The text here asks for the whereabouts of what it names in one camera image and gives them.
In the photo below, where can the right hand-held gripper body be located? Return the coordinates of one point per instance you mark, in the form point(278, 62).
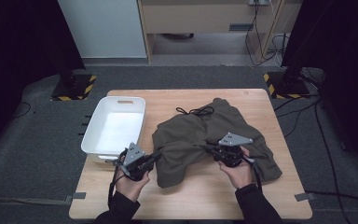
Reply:
point(230, 154)

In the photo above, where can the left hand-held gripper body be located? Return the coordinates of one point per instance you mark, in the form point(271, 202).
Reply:
point(133, 165)

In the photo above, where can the olive green pants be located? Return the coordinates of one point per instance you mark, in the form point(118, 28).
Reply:
point(186, 140)

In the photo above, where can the white plastic basket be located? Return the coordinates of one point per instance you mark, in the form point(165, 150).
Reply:
point(113, 130)

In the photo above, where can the person's left hand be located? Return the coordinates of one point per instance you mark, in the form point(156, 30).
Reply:
point(132, 188)

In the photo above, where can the person's right hand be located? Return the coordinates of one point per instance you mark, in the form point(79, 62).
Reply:
point(240, 175)

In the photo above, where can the black floor tape marks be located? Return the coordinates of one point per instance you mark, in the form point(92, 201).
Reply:
point(85, 124)

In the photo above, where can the gray floor tape piece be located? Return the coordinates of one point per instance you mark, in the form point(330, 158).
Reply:
point(76, 196)
point(305, 196)

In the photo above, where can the black stand base yellow stripes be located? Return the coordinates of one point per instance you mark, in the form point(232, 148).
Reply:
point(74, 88)
point(287, 87)

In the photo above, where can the light wooden cabinet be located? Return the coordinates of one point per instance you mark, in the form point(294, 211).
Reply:
point(192, 17)

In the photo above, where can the white panel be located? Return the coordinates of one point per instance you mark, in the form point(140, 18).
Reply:
point(105, 28)

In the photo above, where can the white power strip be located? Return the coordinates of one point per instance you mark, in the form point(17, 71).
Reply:
point(259, 2)

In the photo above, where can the black curtain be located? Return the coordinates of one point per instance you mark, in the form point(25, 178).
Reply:
point(341, 46)
point(18, 46)

